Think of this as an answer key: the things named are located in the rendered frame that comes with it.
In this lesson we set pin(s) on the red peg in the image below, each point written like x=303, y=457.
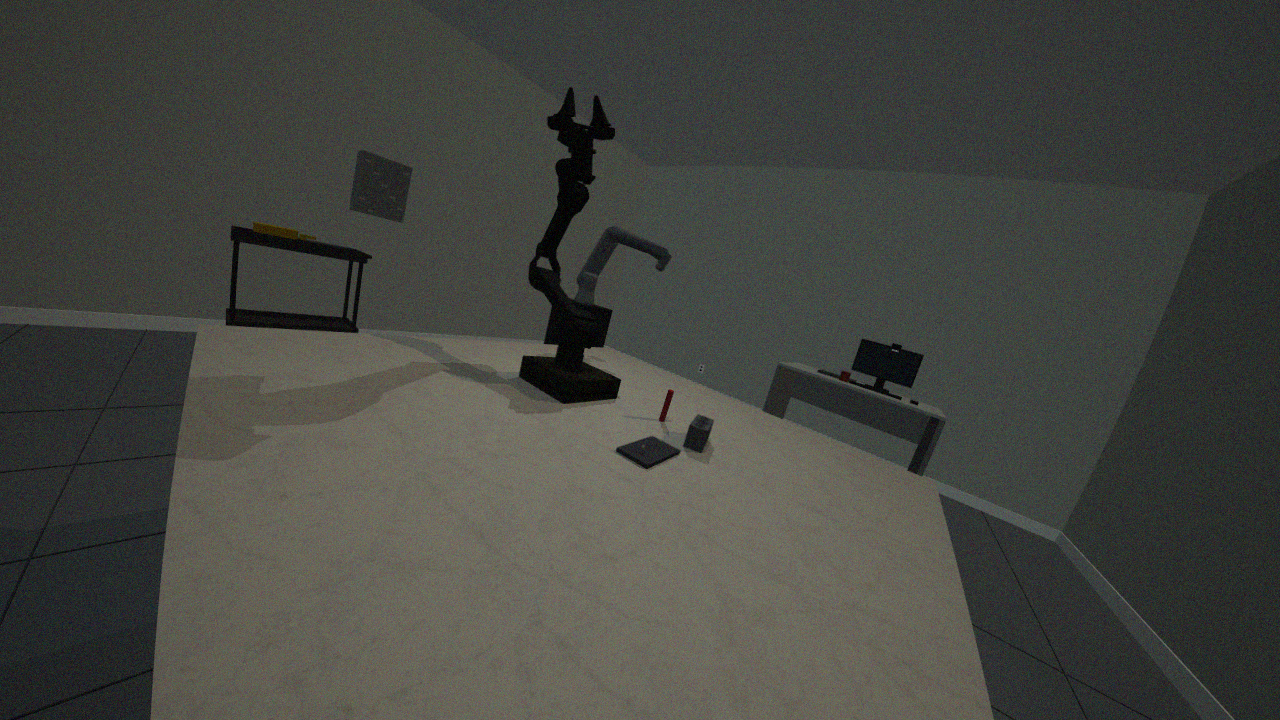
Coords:
x=666, y=405

